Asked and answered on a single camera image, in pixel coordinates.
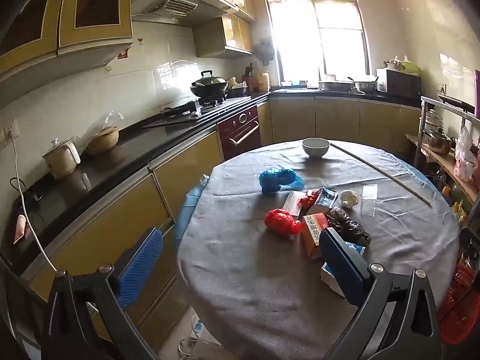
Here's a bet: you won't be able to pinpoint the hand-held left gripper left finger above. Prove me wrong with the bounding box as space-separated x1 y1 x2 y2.
41 227 164 360

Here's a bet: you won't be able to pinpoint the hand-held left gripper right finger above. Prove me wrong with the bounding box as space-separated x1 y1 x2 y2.
318 227 441 360

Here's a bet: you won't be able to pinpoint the white and blue box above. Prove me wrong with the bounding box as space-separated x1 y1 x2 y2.
320 243 366 297

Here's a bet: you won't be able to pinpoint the black plastic bag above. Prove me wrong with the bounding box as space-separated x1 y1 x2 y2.
325 207 372 245

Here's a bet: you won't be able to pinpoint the orange cardboard box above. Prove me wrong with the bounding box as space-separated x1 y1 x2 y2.
300 213 332 260

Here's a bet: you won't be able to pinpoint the blue packet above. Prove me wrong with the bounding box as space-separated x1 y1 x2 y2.
307 187 339 216

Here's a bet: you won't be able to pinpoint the white paper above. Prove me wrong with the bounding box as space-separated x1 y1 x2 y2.
340 190 359 209

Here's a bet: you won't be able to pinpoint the clear plastic tray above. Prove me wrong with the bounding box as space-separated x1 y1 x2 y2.
359 184 379 216

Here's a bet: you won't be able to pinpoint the red plastic bag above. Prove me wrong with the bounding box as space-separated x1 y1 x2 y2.
264 209 303 236

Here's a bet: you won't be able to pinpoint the white box with red stripe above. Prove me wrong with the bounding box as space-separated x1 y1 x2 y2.
282 190 309 216

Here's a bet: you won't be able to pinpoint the red plastic basket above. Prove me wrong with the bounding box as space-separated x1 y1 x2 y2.
437 262 480 346

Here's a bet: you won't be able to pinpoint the yellow kitchen base cabinets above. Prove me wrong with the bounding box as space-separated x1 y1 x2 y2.
0 90 422 346

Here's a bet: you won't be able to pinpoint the blue undercloth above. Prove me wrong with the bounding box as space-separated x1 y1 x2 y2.
176 174 211 241

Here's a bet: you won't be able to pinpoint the red wrapper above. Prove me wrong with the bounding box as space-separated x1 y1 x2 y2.
297 191 321 208

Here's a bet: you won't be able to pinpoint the white power strip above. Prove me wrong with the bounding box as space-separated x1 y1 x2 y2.
189 313 205 342

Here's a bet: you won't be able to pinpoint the long thin wooden stick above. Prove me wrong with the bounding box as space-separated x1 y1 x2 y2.
329 142 433 207

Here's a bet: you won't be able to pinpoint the blue plastic bag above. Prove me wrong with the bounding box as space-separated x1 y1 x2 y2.
259 167 305 195

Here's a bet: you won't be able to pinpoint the white bowl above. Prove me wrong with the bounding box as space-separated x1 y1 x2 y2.
302 138 331 158

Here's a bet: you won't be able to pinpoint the red and white card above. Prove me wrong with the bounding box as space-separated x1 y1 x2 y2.
13 214 28 244

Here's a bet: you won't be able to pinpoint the brown bowl in clear bag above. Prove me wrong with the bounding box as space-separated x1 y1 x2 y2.
84 110 120 156

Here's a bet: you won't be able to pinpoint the white electric pot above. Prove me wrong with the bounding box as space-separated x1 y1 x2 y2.
42 139 81 179

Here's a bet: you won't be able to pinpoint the metal storage rack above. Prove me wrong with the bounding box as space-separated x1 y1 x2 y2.
405 95 480 233

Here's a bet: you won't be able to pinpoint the steel pot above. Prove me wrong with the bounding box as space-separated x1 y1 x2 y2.
425 127 456 155

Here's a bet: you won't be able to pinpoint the dark red oven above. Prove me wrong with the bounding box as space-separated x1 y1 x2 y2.
217 105 262 161

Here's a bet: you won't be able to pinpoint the pink and white plastic bag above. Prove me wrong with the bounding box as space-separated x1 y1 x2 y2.
454 125 479 182

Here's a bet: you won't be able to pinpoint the black gas stove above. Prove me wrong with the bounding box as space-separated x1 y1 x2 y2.
161 95 252 119

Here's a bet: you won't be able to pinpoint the metal basin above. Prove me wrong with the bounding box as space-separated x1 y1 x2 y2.
354 77 379 94
319 75 355 91

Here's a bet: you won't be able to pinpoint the black wok with lid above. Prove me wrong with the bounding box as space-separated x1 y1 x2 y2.
190 70 229 99

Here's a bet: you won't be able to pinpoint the black microwave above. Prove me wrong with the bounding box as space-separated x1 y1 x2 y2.
376 67 422 100

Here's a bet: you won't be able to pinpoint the knife block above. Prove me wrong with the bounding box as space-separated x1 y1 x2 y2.
242 63 256 91

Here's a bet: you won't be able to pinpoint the green bag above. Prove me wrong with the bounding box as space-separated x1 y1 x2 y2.
401 56 421 75

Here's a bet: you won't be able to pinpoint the dark hanging bag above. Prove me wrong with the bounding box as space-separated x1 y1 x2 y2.
259 40 275 66

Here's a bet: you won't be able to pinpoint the window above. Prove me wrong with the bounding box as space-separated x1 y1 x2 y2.
259 0 370 87

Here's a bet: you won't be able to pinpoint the yellow cabinet with dark panels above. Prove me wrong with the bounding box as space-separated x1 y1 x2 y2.
0 0 134 91

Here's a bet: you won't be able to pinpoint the white power cable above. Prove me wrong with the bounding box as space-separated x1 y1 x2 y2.
10 135 59 272

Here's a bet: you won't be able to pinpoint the white wall socket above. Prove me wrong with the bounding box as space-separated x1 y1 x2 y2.
0 119 20 147

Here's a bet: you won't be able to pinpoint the small yellow wall cabinet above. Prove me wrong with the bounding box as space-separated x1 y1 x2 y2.
193 15 256 59

